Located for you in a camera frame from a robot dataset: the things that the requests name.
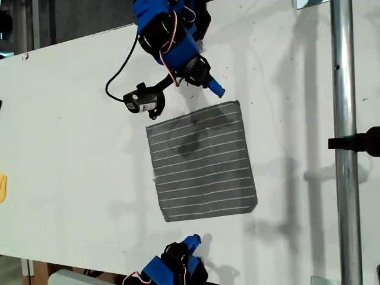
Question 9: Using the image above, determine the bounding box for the grey striped towel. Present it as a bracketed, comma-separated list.
[145, 100, 259, 223]

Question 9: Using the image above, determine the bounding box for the white box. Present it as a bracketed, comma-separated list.
[47, 268, 119, 285]

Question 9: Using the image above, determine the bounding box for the black clamp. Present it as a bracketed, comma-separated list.
[327, 126, 380, 157]

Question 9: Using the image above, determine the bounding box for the yellow object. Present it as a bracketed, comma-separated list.
[0, 173, 8, 204]

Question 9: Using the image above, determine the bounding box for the black background object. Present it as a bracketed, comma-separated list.
[0, 5, 14, 39]

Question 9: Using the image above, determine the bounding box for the black camera stalk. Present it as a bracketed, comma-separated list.
[153, 75, 176, 96]

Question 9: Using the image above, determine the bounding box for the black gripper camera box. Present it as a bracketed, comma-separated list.
[122, 83, 166, 121]

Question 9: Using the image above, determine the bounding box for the black camera cable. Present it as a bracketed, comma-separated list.
[104, 29, 140, 103]

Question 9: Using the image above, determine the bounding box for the steel post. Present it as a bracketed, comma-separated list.
[328, 0, 365, 285]

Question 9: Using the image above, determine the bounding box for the wooden table frame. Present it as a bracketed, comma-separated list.
[21, 258, 50, 285]

